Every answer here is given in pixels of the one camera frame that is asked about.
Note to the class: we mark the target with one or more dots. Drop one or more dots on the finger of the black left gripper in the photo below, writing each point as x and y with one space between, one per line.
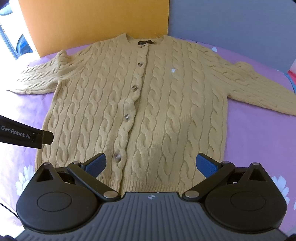
15 133

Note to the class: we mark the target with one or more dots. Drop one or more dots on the grey headboard panel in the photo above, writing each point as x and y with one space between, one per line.
261 30

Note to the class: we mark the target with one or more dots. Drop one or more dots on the orange headboard panel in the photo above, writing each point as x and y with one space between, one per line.
61 25

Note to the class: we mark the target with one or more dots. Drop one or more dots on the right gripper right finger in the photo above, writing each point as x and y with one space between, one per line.
214 172

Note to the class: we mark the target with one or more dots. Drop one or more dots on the beige cable-knit cardigan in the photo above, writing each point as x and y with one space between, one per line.
150 106

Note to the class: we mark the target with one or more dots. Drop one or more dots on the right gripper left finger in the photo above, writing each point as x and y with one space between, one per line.
86 173

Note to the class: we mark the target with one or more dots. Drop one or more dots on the pink floral bed sheet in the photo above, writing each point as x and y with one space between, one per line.
253 134

